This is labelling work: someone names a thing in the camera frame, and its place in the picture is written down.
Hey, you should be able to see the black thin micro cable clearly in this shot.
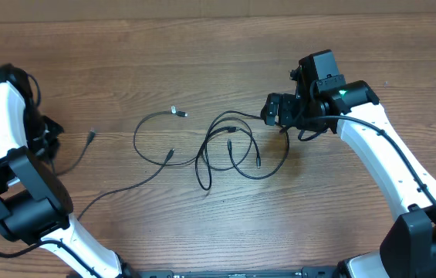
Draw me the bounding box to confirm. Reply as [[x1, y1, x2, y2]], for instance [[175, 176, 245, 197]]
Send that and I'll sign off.
[[53, 129, 175, 222]]

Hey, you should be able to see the black thin USB cable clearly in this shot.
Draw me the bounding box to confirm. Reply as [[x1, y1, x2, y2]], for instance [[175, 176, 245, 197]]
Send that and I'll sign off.
[[133, 105, 259, 171]]

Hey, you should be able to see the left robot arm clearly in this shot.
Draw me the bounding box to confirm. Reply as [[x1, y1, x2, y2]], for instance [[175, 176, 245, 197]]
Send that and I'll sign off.
[[0, 64, 134, 277]]

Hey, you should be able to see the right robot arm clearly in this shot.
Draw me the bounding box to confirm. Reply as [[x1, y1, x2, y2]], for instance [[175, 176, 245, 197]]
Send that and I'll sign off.
[[260, 49, 436, 277]]

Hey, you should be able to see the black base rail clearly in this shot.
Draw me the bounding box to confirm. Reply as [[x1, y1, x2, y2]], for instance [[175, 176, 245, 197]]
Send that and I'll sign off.
[[124, 265, 410, 278]]

